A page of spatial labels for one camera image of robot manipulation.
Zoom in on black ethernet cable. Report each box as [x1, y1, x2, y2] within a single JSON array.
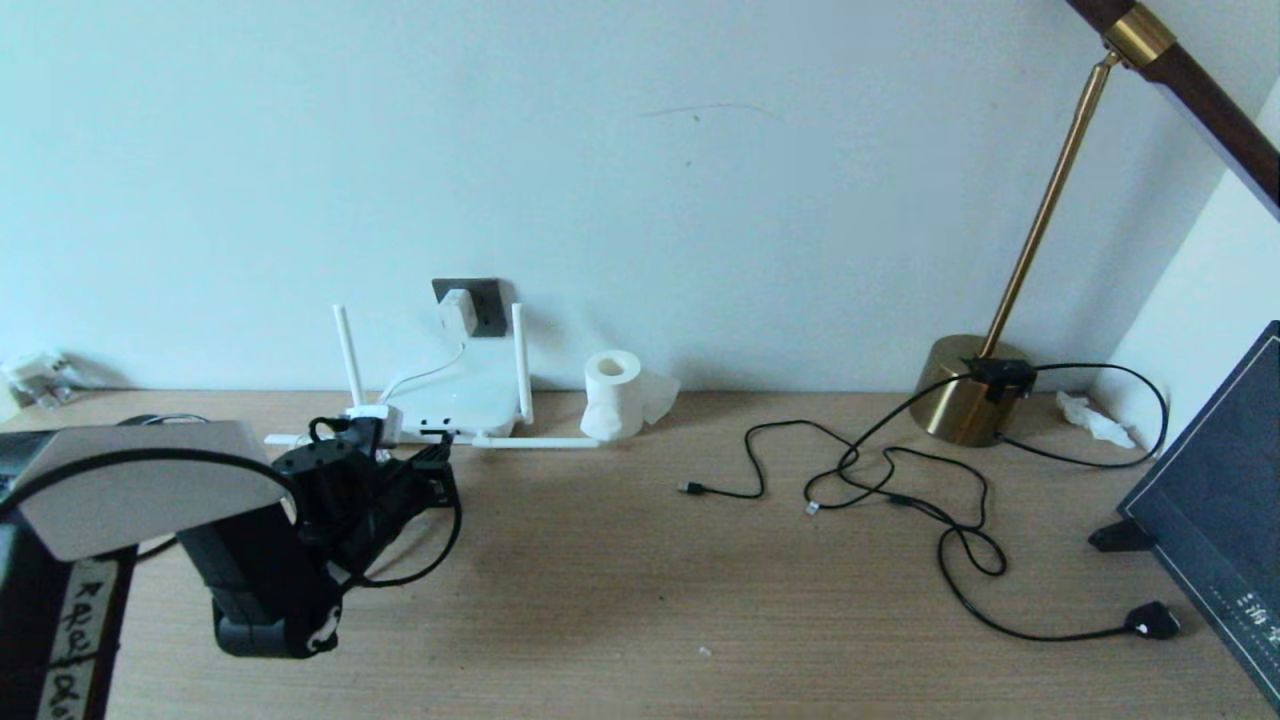
[[135, 428, 456, 561]]

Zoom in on white router with antennas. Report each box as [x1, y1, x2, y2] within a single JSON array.
[[265, 302, 601, 449]]

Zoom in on white toilet paper roll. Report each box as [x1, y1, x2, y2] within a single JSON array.
[[578, 349, 681, 443]]

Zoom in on clear plastic wrapper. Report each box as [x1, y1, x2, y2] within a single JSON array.
[[0, 350, 76, 409]]

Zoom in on brass desk lamp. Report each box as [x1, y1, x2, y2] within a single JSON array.
[[912, 0, 1280, 448]]

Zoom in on crumpled white tissue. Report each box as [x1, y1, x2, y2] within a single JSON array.
[[1058, 391, 1139, 449]]

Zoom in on black braided left wrist cable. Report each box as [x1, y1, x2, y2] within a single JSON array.
[[308, 416, 465, 589]]

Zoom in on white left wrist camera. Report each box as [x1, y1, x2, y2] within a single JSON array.
[[345, 404, 404, 447]]

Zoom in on thin white adapter cable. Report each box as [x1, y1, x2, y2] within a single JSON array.
[[380, 340, 467, 401]]

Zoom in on grey wall socket plate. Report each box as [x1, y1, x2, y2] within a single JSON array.
[[432, 278, 504, 338]]

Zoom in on thin black usb cable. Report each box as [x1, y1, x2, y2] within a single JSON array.
[[678, 418, 1009, 579]]

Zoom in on black cables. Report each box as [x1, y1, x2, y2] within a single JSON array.
[[803, 360, 1183, 643]]

